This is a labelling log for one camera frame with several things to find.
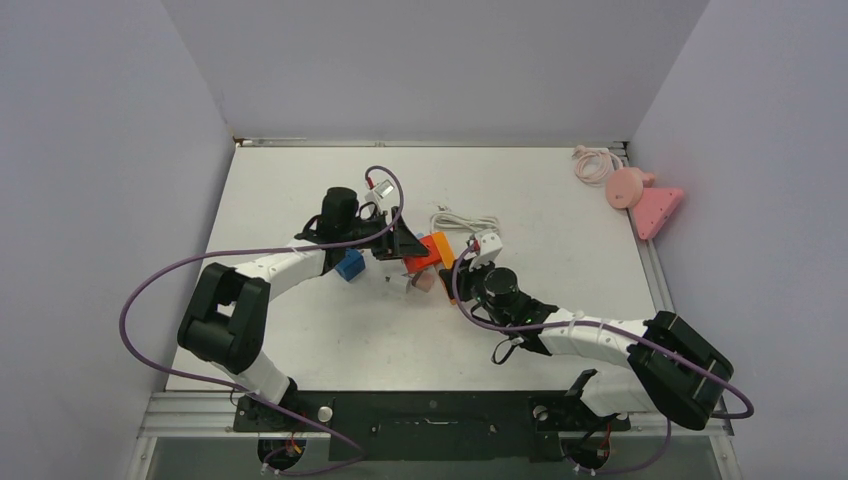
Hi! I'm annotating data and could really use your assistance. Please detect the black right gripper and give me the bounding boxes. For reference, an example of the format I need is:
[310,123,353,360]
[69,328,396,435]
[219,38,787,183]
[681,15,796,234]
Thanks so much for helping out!
[444,251,512,327]

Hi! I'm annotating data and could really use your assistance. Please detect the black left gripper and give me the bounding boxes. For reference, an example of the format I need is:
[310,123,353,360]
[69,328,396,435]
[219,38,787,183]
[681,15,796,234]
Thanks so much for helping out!
[340,207,426,261]

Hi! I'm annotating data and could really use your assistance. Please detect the red cube socket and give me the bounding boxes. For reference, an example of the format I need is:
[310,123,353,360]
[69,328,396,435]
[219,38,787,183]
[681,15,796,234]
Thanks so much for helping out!
[402,235,441,274]

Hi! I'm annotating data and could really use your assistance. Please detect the pink brown plug charger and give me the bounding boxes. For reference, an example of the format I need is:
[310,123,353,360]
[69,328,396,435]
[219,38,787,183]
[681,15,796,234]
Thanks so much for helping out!
[410,269,437,293]

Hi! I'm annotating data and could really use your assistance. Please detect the white plug charger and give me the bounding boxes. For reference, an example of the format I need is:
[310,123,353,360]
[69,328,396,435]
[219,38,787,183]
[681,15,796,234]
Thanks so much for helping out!
[385,274,411,295]

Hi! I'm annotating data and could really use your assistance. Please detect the white power cord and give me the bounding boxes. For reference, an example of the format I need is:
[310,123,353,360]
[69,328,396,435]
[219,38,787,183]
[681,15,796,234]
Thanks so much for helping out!
[429,205,502,234]

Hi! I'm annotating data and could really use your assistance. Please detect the blue cube socket adapter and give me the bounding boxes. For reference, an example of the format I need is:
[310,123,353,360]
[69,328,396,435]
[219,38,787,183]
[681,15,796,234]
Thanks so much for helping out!
[334,249,366,283]

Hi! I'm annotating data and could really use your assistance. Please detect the orange power strip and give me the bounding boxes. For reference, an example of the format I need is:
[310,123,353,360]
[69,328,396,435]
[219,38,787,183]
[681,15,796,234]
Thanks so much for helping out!
[431,231,456,305]

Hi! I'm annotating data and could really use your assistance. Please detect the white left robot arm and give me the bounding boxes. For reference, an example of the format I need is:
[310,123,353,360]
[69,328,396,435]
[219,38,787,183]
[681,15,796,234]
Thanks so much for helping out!
[177,187,429,430]

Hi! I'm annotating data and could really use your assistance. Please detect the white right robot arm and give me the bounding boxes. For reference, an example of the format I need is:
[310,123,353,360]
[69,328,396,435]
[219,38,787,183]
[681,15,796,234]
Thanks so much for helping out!
[439,260,734,430]

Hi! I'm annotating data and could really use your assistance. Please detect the pink round socket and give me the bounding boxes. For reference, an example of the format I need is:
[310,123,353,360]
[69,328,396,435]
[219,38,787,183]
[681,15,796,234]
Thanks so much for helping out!
[605,167,656,210]

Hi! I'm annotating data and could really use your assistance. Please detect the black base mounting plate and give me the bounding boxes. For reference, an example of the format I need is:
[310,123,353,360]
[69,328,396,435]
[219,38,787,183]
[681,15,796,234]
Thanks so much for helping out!
[231,390,632,464]

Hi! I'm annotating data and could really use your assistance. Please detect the pink triangular power strip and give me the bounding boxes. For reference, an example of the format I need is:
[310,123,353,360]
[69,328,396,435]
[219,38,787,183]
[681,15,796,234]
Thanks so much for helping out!
[631,187,685,241]

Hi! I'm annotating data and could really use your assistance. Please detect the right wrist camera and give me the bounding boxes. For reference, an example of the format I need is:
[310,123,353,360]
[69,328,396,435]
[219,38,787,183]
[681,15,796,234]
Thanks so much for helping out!
[469,229,503,270]

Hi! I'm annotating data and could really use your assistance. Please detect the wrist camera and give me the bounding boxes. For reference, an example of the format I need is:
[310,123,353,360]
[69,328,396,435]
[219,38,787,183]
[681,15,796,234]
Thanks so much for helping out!
[469,229,503,270]
[365,180,395,210]

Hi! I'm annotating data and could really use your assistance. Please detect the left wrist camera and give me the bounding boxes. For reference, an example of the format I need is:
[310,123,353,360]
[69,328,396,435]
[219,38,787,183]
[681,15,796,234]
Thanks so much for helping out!
[365,180,395,210]

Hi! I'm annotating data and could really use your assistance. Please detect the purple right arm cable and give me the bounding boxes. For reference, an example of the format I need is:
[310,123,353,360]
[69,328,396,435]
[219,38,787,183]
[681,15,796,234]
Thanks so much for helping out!
[450,245,757,421]

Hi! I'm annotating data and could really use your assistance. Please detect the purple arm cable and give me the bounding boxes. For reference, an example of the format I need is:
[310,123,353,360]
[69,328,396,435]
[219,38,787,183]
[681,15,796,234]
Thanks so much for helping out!
[450,245,757,421]
[119,165,405,399]

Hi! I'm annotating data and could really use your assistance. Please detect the pink coiled cable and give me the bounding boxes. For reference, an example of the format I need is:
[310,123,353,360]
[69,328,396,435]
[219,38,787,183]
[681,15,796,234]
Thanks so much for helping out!
[571,144,625,189]

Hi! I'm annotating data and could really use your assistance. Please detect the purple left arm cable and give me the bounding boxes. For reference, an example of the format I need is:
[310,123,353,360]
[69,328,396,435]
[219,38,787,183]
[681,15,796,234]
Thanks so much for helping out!
[119,165,405,399]

